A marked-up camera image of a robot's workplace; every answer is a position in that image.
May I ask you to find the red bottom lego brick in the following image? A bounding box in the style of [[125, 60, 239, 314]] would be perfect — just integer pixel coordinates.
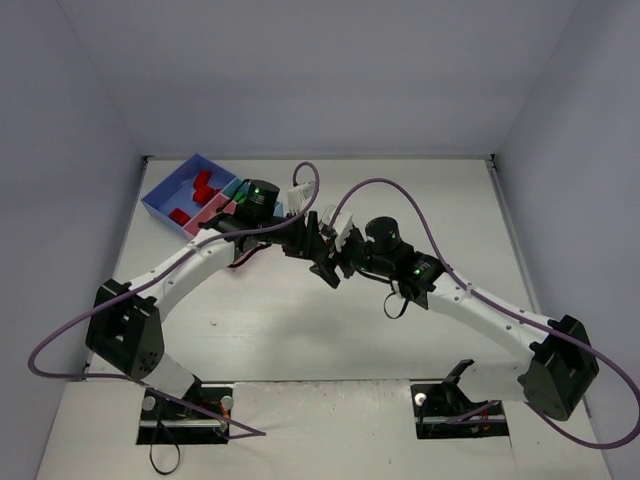
[[192, 185, 220, 207]]

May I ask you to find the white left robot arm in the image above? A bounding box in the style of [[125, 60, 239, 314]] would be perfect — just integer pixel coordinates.
[[85, 180, 327, 403]]

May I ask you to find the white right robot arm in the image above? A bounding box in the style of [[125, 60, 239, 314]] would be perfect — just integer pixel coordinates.
[[320, 208, 599, 421]]

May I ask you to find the light blue container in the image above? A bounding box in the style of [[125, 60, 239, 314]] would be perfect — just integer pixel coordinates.
[[222, 179, 284, 215]]

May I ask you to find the pink container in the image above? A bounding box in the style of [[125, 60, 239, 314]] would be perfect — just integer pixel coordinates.
[[183, 193, 235, 240]]

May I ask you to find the dark blue container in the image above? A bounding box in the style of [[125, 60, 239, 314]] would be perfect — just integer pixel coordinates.
[[142, 153, 239, 237]]

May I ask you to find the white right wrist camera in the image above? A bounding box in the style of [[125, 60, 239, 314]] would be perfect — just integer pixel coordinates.
[[319, 205, 354, 252]]

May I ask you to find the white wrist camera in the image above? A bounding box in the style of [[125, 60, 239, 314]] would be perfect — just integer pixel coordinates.
[[319, 205, 354, 252], [286, 182, 315, 215]]

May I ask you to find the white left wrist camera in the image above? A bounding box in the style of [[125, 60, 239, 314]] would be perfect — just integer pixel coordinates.
[[286, 182, 315, 215]]

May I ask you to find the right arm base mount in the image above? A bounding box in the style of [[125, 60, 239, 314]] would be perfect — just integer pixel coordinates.
[[410, 383, 510, 440]]

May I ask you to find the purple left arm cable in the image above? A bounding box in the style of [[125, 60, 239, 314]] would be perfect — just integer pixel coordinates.
[[27, 160, 321, 442]]

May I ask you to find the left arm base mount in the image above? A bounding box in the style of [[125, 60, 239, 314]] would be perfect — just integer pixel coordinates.
[[136, 384, 234, 446]]

